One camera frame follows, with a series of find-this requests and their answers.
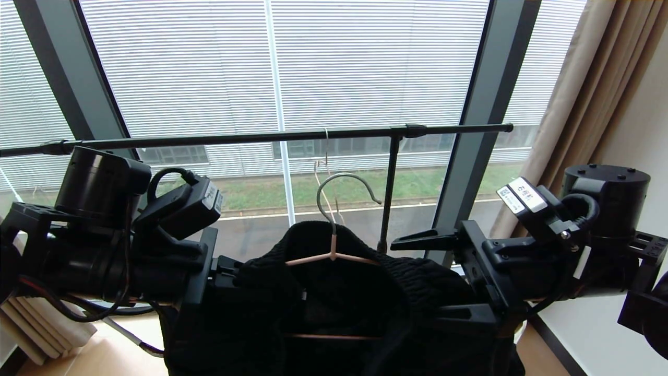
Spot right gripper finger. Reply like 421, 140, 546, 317
432, 303, 499, 335
390, 228, 461, 252

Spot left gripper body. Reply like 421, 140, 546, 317
128, 227, 220, 327

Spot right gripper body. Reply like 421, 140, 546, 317
454, 219, 576, 331

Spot pink clothes hanger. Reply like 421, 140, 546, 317
313, 128, 346, 226
284, 172, 384, 342

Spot black shorts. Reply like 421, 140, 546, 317
162, 220, 526, 376

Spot black clothes rack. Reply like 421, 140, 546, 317
0, 123, 515, 256

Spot beige curtain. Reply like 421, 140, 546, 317
0, 230, 98, 366
491, 0, 668, 241

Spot window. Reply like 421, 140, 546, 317
0, 0, 588, 272

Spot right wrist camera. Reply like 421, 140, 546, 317
497, 177, 602, 247

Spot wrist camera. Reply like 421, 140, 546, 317
497, 177, 602, 247
133, 167, 224, 242

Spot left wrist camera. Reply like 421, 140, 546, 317
133, 167, 224, 242

